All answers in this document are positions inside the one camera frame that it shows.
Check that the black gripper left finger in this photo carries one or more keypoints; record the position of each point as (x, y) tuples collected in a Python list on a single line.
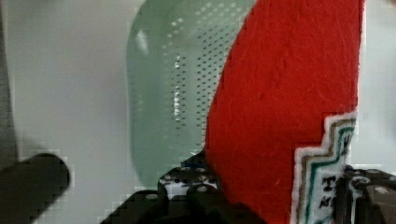
[(188, 194)]

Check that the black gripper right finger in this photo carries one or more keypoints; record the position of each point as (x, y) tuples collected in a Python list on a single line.
[(365, 196)]

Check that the red ketchup bottle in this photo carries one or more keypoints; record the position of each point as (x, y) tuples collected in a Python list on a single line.
[(284, 112)]

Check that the green plastic strainer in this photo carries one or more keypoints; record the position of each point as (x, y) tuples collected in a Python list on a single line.
[(175, 56)]

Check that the dark grey cylinder cup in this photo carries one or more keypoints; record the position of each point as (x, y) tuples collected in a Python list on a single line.
[(30, 187)]

